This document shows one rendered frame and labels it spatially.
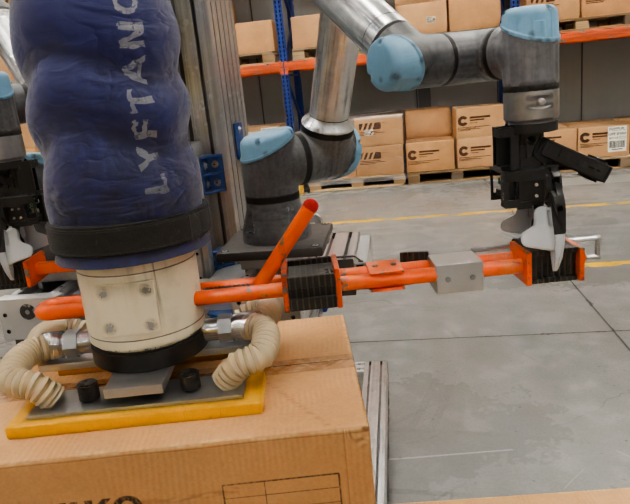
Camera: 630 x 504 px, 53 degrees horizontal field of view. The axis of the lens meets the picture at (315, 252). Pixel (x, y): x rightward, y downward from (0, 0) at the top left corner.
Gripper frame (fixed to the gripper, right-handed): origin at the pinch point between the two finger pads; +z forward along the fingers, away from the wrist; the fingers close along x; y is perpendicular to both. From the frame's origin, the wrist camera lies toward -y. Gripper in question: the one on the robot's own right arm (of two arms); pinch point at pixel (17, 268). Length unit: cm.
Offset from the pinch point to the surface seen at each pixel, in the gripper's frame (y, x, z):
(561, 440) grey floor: 139, 89, 108
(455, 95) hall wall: 277, 783, 9
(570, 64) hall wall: 428, 760, -17
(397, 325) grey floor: 99, 215, 107
